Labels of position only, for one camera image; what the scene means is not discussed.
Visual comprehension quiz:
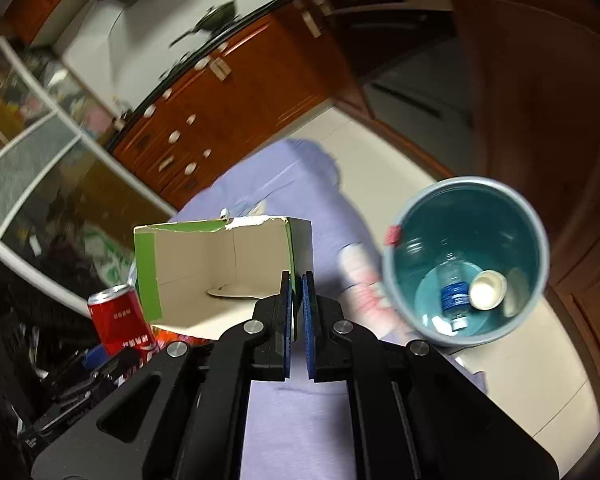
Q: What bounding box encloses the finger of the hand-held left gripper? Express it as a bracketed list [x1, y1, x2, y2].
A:
[50, 346, 148, 403]

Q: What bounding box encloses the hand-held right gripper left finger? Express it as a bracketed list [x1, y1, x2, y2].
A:
[30, 270, 301, 480]

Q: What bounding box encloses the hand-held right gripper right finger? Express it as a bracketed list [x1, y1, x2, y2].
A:
[302, 271, 561, 480]

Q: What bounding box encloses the green cardboard box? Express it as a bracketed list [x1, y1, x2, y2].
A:
[132, 215, 313, 346]

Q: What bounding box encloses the blue trash bin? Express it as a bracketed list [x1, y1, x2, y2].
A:
[380, 175, 551, 351]

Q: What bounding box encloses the red soda can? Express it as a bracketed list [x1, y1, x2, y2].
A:
[87, 284, 159, 358]

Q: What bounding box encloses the pink white packet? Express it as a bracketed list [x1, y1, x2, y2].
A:
[337, 242, 399, 336]

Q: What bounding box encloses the white green rice sack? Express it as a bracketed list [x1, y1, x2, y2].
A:
[82, 227, 137, 292]

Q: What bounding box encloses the purple printed blanket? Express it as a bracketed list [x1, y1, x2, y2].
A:
[172, 137, 491, 480]

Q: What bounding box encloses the clear plastic bottle blue label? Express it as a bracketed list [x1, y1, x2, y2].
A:
[437, 255, 474, 332]

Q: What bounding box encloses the white paper cup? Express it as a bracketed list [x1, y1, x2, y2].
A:
[469, 270, 509, 311]

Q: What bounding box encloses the white-framed glass sliding door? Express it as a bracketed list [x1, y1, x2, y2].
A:
[0, 35, 181, 281]

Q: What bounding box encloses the brown wooden kitchen cabinet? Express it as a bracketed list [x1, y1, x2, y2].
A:
[107, 0, 376, 211]

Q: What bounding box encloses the dark built-in appliance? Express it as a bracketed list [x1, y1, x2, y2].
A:
[325, 0, 481, 128]

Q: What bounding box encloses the dark frying pan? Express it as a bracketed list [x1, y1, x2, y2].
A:
[167, 2, 239, 49]

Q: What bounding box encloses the brown wooden door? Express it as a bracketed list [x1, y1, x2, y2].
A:
[450, 0, 600, 401]

